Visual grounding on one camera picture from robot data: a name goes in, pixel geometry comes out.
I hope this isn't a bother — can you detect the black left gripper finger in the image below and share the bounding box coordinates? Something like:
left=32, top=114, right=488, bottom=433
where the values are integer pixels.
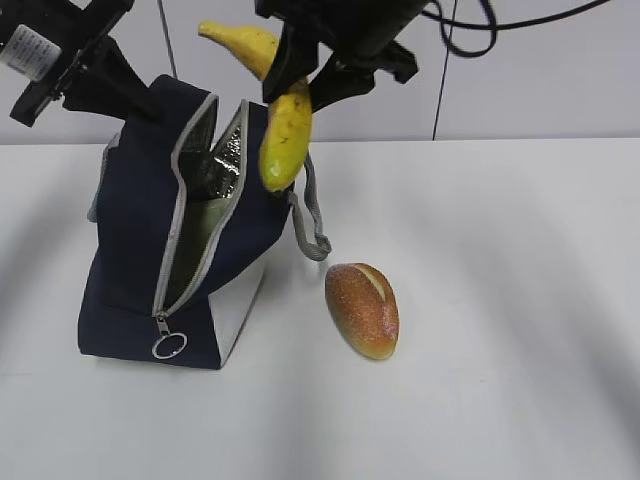
left=63, top=81, right=125, bottom=120
left=85, top=36, right=162, bottom=121

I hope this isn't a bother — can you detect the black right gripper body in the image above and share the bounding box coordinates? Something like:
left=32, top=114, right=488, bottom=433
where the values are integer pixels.
left=255, top=0, right=418, bottom=83

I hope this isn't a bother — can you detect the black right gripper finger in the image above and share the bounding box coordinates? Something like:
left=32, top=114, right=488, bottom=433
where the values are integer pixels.
left=309, top=57, right=375, bottom=113
left=262, top=23, right=319, bottom=103

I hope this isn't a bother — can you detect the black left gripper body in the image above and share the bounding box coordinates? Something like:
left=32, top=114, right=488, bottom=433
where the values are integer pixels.
left=1, top=1, right=134, bottom=126

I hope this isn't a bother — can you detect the yellow banana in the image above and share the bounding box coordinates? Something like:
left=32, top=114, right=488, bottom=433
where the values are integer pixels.
left=198, top=21, right=312, bottom=192

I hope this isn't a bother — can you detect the navy and white lunch bag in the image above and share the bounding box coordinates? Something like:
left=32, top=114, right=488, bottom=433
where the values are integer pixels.
left=77, top=75, right=331, bottom=370

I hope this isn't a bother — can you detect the brown bread loaf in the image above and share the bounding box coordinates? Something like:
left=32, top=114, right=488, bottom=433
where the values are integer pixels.
left=325, top=263, right=400, bottom=360

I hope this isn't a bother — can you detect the green lidded glass container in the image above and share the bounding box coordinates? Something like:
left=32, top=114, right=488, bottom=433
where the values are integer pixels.
left=191, top=198, right=231, bottom=237

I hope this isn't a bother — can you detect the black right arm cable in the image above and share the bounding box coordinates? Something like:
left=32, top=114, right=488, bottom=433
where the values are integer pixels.
left=422, top=0, right=614, bottom=57

